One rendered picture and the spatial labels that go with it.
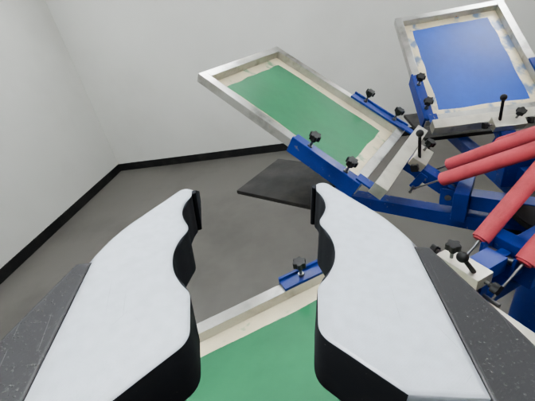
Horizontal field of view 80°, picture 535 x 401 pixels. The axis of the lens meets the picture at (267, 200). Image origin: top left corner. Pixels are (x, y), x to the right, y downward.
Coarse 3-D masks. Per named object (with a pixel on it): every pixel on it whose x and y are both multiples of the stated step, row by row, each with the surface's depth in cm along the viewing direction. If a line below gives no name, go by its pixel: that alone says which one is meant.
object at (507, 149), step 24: (504, 144) 111; (528, 144) 98; (456, 168) 114; (480, 168) 107; (528, 168) 96; (528, 192) 93; (504, 216) 93; (480, 240) 96; (528, 240) 87; (528, 264) 85
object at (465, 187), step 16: (528, 160) 129; (496, 176) 138; (512, 176) 133; (448, 192) 121; (464, 192) 117; (480, 192) 120; (496, 192) 119; (464, 208) 118; (480, 208) 120; (496, 240) 96; (512, 240) 93; (512, 256) 93; (512, 272) 89; (528, 272) 90; (528, 288) 92
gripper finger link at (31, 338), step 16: (80, 272) 8; (64, 288) 7; (48, 304) 7; (64, 304) 7; (32, 320) 7; (48, 320) 7; (16, 336) 6; (32, 336) 6; (48, 336) 6; (0, 352) 6; (16, 352) 6; (32, 352) 6; (0, 368) 6; (16, 368) 6; (32, 368) 6; (0, 384) 5; (16, 384) 5; (0, 400) 5; (16, 400) 5
